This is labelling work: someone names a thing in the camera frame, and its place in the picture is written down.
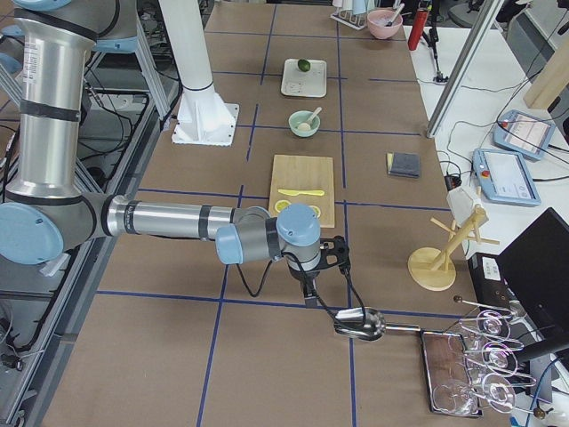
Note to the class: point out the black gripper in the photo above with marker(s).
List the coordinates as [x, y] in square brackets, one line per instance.
[308, 277]

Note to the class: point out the white ceramic spoon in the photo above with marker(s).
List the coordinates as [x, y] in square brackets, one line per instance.
[313, 115]

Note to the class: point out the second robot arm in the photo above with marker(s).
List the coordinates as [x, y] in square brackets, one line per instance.
[12, 47]

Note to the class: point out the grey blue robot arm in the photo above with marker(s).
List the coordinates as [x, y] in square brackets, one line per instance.
[45, 214]

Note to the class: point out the green ceramic bowl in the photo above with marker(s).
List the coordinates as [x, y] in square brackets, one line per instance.
[300, 117]

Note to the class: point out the pink bowl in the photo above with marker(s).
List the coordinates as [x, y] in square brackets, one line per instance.
[381, 24]

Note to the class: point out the lemon slice lower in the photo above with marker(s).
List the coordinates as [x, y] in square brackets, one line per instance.
[316, 210]

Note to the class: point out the lemon slice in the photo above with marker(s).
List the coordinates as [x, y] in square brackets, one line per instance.
[316, 210]
[280, 205]

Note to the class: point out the lemon slice upper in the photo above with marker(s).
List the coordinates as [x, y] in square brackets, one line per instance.
[280, 205]

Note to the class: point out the metal scoop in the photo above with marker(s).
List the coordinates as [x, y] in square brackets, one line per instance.
[368, 324]

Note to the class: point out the yellow plastic knife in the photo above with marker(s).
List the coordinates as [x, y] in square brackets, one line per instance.
[302, 192]

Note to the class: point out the bamboo cutting board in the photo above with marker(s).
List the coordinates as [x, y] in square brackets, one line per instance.
[304, 172]

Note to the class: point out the wooden mug tree stand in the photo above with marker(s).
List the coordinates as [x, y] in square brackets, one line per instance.
[432, 268]

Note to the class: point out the grey folded cloth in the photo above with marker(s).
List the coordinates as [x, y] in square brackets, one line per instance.
[403, 164]

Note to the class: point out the beige bear tray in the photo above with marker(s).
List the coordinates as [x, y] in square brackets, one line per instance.
[298, 83]

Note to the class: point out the wine glass back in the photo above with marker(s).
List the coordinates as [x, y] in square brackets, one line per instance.
[489, 324]

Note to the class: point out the wine glass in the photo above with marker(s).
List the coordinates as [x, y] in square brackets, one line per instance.
[458, 398]
[489, 324]
[485, 358]

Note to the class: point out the black glass rack tray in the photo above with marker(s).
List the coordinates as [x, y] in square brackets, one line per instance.
[444, 361]

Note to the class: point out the blue teach pendant near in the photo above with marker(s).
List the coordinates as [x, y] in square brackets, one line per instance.
[504, 177]

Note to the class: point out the blue teach pendant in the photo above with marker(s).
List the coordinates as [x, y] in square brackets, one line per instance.
[528, 135]
[504, 177]

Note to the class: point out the green avocado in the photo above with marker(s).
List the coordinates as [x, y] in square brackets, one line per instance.
[303, 65]

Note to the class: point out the wine glass front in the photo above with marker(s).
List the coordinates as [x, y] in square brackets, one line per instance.
[458, 398]

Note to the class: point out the wine glass middle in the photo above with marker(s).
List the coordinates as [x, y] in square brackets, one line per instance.
[485, 358]

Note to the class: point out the black monitor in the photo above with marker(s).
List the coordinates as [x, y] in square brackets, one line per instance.
[535, 267]

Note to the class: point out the blue teach pendant far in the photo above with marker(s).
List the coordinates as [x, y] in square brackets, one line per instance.
[528, 135]

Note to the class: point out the red bottle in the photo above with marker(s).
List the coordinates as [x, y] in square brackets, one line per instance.
[419, 22]

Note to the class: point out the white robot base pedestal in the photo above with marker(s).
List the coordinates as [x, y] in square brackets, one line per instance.
[203, 117]

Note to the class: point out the aluminium frame post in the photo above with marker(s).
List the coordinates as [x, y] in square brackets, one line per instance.
[482, 25]

